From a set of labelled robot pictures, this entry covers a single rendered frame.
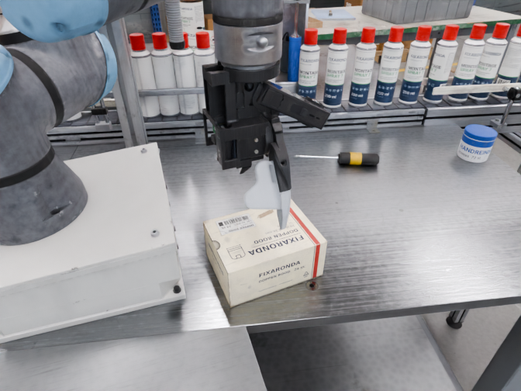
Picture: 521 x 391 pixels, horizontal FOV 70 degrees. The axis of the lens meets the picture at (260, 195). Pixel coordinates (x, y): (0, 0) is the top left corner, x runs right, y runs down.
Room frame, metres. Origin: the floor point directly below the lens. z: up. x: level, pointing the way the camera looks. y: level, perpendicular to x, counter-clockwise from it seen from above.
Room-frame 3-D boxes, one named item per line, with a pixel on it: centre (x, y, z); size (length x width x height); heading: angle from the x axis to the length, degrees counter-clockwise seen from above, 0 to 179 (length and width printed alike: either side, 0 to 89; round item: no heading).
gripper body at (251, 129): (0.43, 0.02, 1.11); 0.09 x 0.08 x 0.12; 114
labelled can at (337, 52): (1.01, -0.20, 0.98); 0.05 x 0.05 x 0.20
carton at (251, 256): (0.44, 0.00, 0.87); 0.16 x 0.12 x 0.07; 114
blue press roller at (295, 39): (1.04, -0.09, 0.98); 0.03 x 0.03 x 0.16
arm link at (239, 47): (0.43, 0.01, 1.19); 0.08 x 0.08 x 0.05
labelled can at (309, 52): (1.00, -0.13, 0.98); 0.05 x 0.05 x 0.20
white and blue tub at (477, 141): (0.81, -0.53, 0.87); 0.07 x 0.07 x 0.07
